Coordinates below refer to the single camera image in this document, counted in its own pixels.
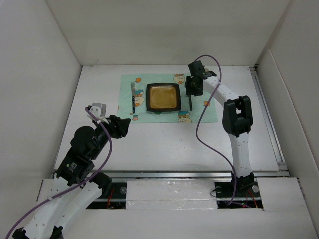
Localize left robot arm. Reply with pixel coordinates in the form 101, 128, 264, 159
11, 115, 131, 239

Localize silver spoon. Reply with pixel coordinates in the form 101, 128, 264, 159
188, 95, 193, 111

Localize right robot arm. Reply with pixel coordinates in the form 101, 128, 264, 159
185, 60, 255, 198

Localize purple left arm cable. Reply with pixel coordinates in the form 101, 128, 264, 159
4, 106, 113, 239

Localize white foam front block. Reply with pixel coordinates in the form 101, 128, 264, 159
126, 179, 217, 210

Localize black square amber plate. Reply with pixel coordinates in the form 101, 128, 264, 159
146, 83, 181, 113

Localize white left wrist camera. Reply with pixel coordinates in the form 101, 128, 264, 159
89, 103, 106, 120

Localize mint green cartoon placemat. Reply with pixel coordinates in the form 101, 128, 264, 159
117, 73, 218, 123

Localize aluminium front rail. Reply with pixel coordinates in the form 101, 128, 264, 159
102, 170, 290, 178

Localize silver fork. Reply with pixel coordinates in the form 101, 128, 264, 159
131, 82, 135, 114

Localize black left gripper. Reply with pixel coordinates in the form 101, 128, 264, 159
90, 114, 130, 159

